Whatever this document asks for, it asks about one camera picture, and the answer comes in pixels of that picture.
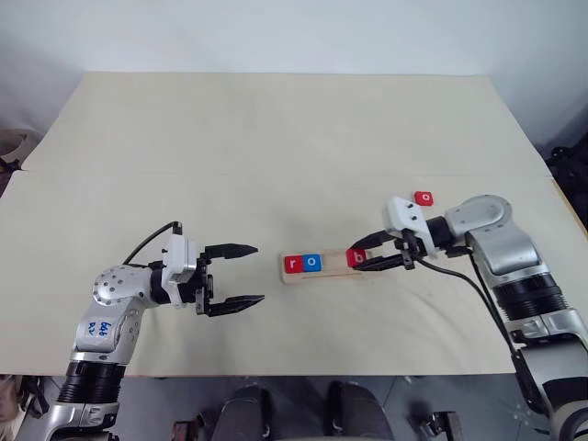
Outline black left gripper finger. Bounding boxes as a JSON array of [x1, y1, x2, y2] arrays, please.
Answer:
[[204, 243, 259, 262], [204, 293, 266, 319]]

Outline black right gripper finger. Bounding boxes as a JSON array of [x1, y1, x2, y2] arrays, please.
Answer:
[[349, 231, 394, 252], [356, 254, 407, 275]]

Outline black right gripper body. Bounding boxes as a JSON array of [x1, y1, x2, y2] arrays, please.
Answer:
[[390, 228, 430, 273]]

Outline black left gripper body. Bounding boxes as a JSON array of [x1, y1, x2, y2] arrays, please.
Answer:
[[193, 250, 216, 317]]

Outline wooden letter tray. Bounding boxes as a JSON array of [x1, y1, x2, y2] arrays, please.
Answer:
[[279, 248, 388, 286]]

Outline dark rounded left foot shape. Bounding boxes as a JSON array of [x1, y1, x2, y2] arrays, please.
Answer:
[[215, 385, 276, 441]]

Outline dark rounded foot shape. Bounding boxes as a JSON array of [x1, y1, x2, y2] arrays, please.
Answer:
[[323, 380, 392, 441], [215, 385, 276, 441]]

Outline dark rounded right foot shape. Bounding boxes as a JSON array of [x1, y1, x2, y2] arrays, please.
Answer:
[[323, 380, 392, 441]]

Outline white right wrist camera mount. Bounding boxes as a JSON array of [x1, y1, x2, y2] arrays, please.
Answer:
[[382, 196, 438, 257]]

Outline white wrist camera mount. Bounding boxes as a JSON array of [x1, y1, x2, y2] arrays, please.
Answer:
[[161, 233, 199, 309], [382, 196, 438, 257]]

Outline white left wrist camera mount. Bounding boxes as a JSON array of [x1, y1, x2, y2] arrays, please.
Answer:
[[161, 233, 199, 309]]

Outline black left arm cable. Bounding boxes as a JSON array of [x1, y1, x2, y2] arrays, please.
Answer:
[[122, 221, 184, 268]]

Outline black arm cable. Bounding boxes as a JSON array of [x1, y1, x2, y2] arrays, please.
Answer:
[[415, 245, 548, 414], [122, 221, 184, 268]]

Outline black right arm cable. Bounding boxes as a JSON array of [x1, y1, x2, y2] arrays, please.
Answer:
[[415, 245, 548, 414]]

